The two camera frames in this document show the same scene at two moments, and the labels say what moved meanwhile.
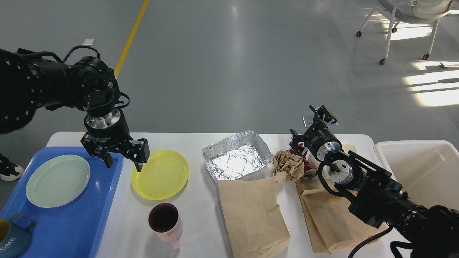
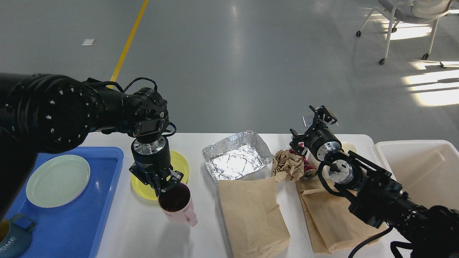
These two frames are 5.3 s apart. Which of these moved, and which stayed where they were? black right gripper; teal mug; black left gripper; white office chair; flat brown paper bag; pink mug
Moved: pink mug; black left gripper
Stayed: teal mug; black right gripper; flat brown paper bag; white office chair
